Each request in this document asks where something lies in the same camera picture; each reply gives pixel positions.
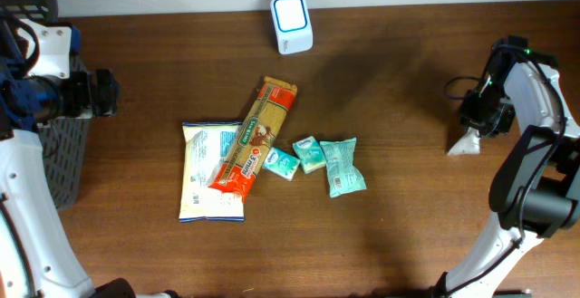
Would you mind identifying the grey plastic mesh basket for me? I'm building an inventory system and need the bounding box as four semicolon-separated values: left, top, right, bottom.
1;0;90;211

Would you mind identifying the Kleenex tissue pack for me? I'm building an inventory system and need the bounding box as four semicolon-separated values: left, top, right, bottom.
262;148;300;181
293;136;326;174

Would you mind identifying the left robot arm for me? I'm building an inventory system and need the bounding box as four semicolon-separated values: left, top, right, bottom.
1;14;135;297

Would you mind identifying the white barcode scanner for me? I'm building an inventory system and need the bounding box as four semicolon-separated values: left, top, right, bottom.
270;0;314;55

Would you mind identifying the white Pantene tube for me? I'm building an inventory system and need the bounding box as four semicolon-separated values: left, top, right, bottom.
447;128;480;156

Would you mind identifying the large cream wipes bag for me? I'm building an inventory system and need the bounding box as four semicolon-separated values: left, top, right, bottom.
179;121;245;224

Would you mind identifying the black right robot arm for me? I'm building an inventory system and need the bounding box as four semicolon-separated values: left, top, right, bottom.
430;35;579;297

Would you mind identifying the San Remo spaghetti pack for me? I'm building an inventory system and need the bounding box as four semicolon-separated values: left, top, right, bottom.
208;77;298;201

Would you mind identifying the teal wet wipes pack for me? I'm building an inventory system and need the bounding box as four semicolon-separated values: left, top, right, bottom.
320;138;367;198

